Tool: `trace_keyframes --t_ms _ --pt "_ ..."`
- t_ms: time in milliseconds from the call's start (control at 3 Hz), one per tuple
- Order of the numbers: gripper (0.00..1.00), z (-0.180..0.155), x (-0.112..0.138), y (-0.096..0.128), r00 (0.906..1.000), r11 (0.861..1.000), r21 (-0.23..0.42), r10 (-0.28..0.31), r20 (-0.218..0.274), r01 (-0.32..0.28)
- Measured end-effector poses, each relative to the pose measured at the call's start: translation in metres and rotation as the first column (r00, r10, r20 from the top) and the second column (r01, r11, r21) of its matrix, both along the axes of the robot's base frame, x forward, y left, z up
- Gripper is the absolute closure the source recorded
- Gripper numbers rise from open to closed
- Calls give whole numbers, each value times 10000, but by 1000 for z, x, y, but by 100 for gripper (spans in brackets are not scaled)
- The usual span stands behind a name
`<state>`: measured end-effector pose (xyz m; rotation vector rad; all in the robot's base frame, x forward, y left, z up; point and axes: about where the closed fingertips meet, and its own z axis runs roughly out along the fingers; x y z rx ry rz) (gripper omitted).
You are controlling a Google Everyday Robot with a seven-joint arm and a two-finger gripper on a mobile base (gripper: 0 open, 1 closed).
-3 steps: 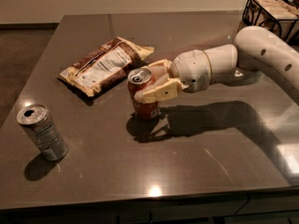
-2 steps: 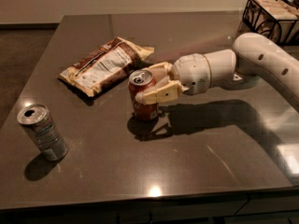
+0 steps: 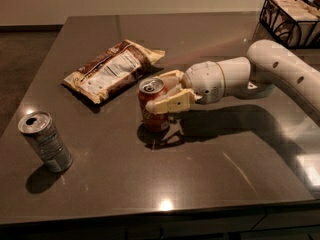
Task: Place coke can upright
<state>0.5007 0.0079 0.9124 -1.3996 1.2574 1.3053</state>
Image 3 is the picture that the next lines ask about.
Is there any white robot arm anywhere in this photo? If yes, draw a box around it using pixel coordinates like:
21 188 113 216
146 40 320 121

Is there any silver energy drink can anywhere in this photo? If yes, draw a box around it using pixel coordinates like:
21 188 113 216
18 111 72 173

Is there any red coke can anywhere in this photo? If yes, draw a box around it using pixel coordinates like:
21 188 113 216
138 78 169 132

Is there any brown and white chip bag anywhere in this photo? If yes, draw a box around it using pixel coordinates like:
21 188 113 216
63 40 165 104

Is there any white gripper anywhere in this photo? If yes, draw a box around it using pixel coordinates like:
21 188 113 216
146 61 225 114

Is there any black wire basket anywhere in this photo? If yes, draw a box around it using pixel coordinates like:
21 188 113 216
258 0 320 50

